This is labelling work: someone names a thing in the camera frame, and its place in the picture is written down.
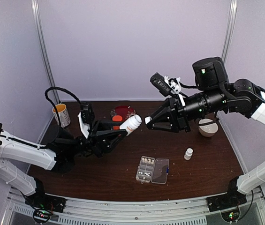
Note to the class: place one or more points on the small white bowl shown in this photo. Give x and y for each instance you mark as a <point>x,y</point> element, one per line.
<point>207,130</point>

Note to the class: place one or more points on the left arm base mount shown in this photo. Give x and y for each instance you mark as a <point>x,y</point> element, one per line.
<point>44,206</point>

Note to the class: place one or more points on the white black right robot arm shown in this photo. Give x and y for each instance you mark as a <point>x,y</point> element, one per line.
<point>215,93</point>

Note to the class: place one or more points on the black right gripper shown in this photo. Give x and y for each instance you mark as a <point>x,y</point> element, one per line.
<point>173,112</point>

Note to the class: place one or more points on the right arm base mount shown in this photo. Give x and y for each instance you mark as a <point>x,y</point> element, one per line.
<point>228,205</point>

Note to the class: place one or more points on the red floral plate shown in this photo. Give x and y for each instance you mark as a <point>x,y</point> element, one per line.
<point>122,113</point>

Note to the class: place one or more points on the white pill bottle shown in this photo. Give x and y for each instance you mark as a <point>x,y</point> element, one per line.
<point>131,124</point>
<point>188,154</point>

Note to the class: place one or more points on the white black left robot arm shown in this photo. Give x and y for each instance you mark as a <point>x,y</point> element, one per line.
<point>57,156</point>

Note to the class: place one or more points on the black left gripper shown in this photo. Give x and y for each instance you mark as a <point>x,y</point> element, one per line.
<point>100,142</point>

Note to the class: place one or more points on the yellow interior patterned mug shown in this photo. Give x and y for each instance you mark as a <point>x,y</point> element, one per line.
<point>61,115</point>

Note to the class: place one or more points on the clear plastic pill organizer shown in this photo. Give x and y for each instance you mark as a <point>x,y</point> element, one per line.
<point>159,170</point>

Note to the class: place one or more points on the right aluminium frame post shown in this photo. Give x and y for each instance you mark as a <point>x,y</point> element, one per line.
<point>223,51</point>

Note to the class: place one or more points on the orange pill bottle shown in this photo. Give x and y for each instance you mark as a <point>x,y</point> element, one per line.
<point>117,122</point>

